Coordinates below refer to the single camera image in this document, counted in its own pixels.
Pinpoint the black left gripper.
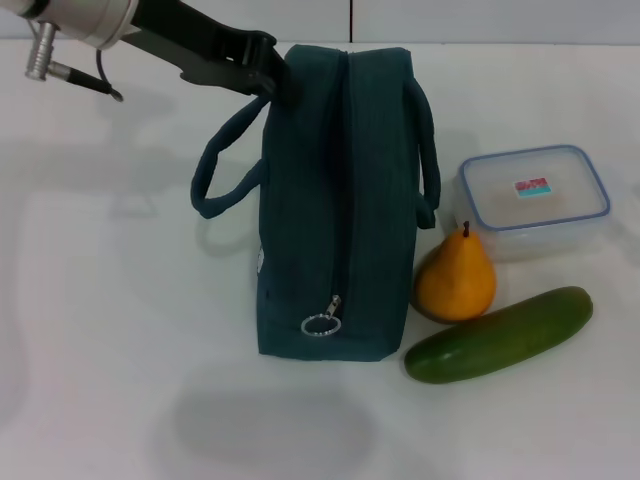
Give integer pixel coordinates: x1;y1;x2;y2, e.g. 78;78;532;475
124;0;305;109

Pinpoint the yellow orange pear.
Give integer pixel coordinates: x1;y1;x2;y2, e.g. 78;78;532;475
414;220;498;324

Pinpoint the green cucumber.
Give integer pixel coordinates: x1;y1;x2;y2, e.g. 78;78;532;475
403;285;595;385

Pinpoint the left arm cable with connector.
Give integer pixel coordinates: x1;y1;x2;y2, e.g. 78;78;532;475
24;20;125;104

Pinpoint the clear container with blue lid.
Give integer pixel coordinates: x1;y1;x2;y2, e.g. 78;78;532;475
452;144;612;264

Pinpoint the dark teal insulated lunch bag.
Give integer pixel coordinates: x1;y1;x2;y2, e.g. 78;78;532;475
189;43;445;361

